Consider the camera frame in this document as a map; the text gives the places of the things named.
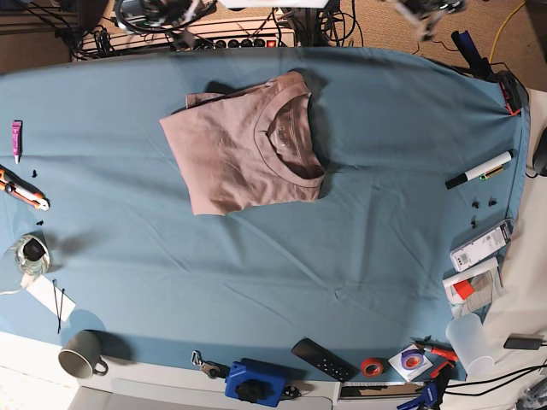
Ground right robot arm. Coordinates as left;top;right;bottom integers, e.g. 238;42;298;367
114;0;217;48

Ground white paper card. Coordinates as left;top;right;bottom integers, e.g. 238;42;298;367
26;276;76;322

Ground black remote control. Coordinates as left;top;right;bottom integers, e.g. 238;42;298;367
291;338;360;383

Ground blue bar clamp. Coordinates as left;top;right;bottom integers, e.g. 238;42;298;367
397;367;452;410

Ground white power strip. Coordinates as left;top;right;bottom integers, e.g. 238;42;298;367
81;15;298;58

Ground black white marker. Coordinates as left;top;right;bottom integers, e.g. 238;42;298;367
445;150;513;190

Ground clear tape roll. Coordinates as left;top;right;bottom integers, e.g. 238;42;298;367
6;233;50;276

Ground blue table cloth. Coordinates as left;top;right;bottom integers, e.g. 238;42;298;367
1;48;530;379

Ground clear plastic screw box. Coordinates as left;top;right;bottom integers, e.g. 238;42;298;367
450;219;516;272

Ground purple glue tube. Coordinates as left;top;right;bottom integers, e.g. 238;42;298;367
11;120;22;164

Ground red tape roll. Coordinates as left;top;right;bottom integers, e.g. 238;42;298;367
361;358;385;378

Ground translucent plastic cup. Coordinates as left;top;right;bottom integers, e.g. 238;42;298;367
445;313;494;377

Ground grey ceramic mug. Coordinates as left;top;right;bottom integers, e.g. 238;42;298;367
57;331;109;379

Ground black orange clamp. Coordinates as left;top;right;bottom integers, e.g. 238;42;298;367
497;71;523;116

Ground white paper booklet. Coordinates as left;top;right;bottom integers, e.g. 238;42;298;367
443;257;505;319

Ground red handled pliers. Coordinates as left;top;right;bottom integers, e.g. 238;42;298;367
412;339;459;362

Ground black cable ties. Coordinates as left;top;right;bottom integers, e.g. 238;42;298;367
52;279;65;334

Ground black computer mouse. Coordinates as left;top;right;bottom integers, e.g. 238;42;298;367
532;129;547;177

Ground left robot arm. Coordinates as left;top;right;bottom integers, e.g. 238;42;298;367
388;0;466;42

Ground pink T-shirt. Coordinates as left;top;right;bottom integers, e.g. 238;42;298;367
160;71;326;215

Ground orange utility knife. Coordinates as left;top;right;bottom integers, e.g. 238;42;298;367
1;167;50;211

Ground black phone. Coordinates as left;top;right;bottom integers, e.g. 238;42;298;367
503;333;546;350

